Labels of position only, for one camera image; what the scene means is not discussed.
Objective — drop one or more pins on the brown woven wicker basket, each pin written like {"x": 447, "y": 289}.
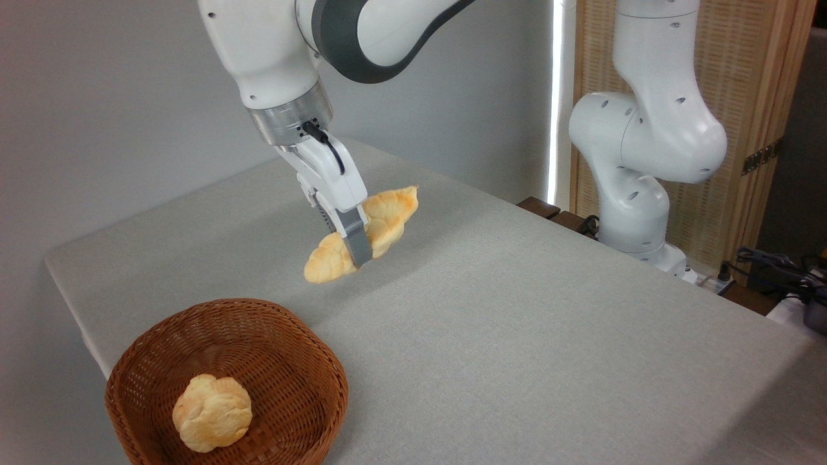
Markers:
{"x": 291, "y": 387}

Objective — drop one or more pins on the white window frame strip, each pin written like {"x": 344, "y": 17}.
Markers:
{"x": 561, "y": 97}

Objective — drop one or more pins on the long braided bread loaf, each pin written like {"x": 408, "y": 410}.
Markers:
{"x": 394, "y": 210}

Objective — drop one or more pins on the wooden folding screen panel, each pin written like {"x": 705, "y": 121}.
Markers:
{"x": 730, "y": 77}

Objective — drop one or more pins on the round bread roll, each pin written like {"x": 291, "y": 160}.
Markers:
{"x": 213, "y": 413}

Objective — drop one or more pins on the dark brown wooden block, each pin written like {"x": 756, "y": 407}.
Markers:
{"x": 538, "y": 206}
{"x": 572, "y": 221}

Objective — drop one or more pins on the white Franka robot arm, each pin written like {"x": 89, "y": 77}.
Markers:
{"x": 646, "y": 129}

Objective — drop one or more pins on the metal screen hinge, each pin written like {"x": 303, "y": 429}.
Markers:
{"x": 762, "y": 157}

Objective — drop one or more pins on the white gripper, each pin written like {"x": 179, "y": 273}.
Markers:
{"x": 329, "y": 174}

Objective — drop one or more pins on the grey tablecloth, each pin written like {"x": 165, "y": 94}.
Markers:
{"x": 484, "y": 323}

